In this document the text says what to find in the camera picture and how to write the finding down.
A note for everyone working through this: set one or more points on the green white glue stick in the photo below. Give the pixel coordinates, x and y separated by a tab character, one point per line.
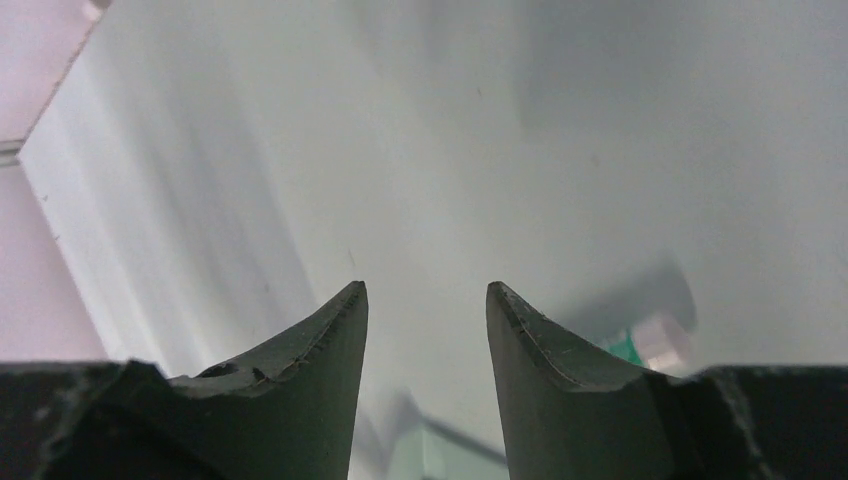
658	343

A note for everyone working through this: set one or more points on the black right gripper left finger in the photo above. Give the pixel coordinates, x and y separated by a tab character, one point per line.
284	409

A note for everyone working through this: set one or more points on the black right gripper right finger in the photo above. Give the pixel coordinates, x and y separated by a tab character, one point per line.
570	410

